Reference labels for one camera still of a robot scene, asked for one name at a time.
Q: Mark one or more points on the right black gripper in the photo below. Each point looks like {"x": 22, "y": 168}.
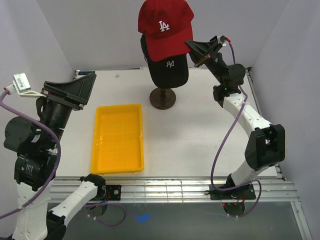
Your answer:
{"x": 199, "y": 49}

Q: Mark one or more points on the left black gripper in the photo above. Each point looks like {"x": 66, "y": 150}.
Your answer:
{"x": 77, "y": 92}

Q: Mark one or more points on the black cap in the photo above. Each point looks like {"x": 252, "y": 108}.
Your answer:
{"x": 170, "y": 73}

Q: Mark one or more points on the dark red baseball cap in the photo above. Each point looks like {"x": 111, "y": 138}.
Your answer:
{"x": 167, "y": 25}

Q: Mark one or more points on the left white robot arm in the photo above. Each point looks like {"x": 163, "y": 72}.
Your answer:
{"x": 36, "y": 143}

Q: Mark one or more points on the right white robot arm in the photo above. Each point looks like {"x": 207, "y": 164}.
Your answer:
{"x": 266, "y": 141}

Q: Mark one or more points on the dark wooden round stand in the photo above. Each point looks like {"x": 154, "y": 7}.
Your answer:
{"x": 162, "y": 99}

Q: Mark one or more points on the yellow plastic tray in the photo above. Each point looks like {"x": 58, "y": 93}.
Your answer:
{"x": 117, "y": 140}

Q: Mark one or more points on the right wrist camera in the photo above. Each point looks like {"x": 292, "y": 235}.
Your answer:
{"x": 223, "y": 40}

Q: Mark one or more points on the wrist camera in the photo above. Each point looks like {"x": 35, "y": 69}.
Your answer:
{"x": 223, "y": 40}
{"x": 21, "y": 86}

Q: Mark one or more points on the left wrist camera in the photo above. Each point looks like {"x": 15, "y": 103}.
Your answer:
{"x": 21, "y": 86}

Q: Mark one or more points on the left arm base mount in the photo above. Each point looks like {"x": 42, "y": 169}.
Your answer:
{"x": 112, "y": 192}

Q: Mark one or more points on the aluminium frame rail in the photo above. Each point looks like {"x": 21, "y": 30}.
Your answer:
{"x": 179, "y": 209}

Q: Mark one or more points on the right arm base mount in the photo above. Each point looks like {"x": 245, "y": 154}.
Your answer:
{"x": 245, "y": 192}

